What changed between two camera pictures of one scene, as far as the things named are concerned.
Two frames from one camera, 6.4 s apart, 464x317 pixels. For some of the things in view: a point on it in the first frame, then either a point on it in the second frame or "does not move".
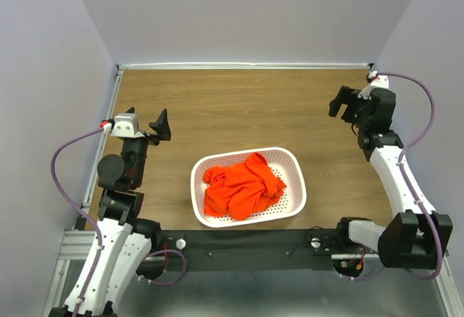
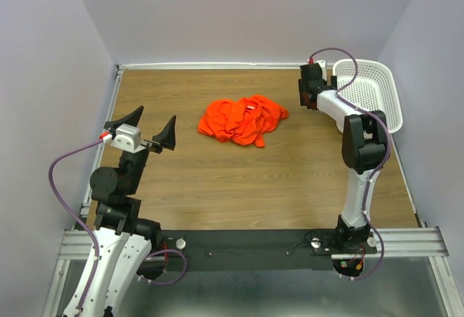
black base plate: x=246 y=249 does not move
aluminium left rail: x=100 y=151 does not move
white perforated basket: x=286 y=163 -> x=374 y=90
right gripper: x=346 y=96 -> x=333 y=82
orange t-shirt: x=238 y=189 -> x=242 y=121
